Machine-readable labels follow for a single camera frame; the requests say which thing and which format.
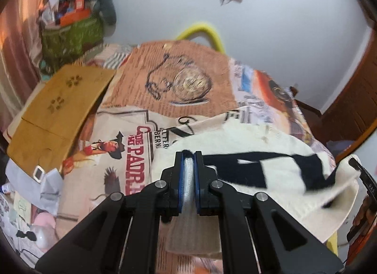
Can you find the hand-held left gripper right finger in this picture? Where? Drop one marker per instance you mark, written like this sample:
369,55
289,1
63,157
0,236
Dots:
196,191

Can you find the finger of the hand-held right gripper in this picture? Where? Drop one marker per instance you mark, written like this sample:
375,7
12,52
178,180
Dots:
363,176

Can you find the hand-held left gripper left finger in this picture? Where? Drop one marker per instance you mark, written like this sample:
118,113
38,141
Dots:
180,191

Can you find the navy white striped sweater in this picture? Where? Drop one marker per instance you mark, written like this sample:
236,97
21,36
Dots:
265,200

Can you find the printed bed sheet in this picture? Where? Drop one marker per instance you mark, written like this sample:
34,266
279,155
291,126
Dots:
176,65

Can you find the grey cloth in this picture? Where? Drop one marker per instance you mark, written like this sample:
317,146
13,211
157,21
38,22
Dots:
50,185

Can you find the small white device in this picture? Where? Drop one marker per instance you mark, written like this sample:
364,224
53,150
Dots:
38,173

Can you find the wooden lap board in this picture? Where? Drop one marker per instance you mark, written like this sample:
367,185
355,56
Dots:
59,109

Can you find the yellow foam tube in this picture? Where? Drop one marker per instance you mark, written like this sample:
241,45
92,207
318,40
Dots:
203,26

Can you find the green fabric storage basket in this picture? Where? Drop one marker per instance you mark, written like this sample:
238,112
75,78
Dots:
70,38

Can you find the orange box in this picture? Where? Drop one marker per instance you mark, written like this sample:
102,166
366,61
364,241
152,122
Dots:
76,16

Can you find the pink striped curtain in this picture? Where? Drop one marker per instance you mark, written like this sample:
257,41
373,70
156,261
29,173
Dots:
14,41

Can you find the wooden bed frame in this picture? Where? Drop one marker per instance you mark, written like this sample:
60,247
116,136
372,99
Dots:
309,109

